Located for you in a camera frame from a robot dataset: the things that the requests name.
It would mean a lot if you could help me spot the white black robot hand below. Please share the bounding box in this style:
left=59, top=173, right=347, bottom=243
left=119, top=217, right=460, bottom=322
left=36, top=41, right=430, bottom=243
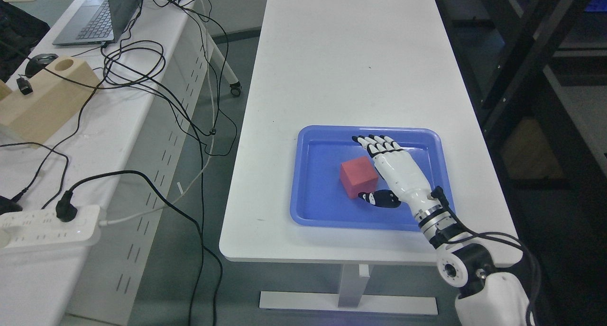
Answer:
left=352, top=135, right=443, bottom=221

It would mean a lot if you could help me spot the white power strip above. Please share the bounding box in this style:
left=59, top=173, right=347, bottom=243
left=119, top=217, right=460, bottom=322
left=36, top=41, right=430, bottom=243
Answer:
left=0, top=205, right=105, bottom=254

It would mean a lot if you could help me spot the cardboard box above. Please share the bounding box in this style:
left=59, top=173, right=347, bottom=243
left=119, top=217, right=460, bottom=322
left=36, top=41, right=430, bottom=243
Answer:
left=0, top=56, right=100, bottom=143

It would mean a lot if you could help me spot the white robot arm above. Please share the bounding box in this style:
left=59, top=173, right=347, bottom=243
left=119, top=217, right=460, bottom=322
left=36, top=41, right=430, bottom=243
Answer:
left=410, top=200, right=538, bottom=326

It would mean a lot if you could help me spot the blue plastic tray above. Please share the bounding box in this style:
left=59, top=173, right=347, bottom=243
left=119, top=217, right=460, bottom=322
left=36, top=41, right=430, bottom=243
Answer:
left=290, top=126, right=455, bottom=232

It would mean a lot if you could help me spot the black power cable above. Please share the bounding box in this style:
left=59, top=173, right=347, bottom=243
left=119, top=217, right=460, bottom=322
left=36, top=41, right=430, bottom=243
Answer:
left=56, top=170, right=223, bottom=326

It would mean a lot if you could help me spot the white side desk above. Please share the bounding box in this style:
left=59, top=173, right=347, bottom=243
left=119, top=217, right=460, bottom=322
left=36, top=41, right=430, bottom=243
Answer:
left=1, top=0, right=216, bottom=326

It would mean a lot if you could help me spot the white table with tray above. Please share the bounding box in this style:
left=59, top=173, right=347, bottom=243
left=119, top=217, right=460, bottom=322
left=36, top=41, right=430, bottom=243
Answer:
left=219, top=0, right=516, bottom=290

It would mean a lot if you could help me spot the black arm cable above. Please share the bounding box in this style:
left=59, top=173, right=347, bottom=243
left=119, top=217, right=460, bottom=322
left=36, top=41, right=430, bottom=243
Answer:
left=429, top=186, right=543, bottom=326

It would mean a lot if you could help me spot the grey laptop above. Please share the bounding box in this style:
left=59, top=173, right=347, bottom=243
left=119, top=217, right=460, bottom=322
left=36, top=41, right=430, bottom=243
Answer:
left=52, top=0, right=142, bottom=46

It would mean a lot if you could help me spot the black metal shelf right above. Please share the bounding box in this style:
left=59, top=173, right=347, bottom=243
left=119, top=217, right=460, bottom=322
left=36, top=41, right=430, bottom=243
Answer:
left=436, top=0, right=606, bottom=326

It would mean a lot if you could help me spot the black power plug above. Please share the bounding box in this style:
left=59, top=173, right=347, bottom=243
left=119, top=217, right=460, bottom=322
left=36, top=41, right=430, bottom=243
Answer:
left=55, top=190, right=78, bottom=223

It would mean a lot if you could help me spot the black computer mouse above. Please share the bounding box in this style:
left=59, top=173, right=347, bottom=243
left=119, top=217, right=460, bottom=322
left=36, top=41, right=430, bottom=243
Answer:
left=24, top=53, right=59, bottom=78

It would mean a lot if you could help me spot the pink foam block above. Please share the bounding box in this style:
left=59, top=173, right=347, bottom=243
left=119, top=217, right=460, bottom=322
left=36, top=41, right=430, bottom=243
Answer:
left=340, top=157, right=379, bottom=199

